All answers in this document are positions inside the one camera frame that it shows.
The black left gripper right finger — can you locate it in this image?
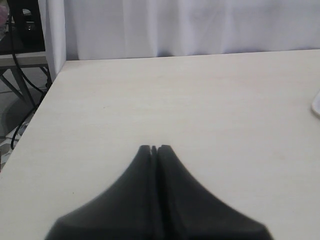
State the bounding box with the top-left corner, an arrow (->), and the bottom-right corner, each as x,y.
156,145 -> 273,240

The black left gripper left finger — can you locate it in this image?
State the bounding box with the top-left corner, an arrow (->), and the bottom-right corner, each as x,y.
46,145 -> 160,240

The white rectangular plastic tray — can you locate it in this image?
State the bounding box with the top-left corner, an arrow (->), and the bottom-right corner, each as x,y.
311,91 -> 320,117

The grey side table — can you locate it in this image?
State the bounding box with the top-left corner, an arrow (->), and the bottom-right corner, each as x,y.
0,51 -> 52,106

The white backdrop curtain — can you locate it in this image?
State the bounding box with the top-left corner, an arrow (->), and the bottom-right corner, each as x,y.
38,0 -> 320,76

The black device on side table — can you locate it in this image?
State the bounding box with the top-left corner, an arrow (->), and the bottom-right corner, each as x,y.
0,0 -> 45,55

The black cable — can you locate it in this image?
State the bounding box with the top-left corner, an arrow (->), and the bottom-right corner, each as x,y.
7,4 -> 46,151

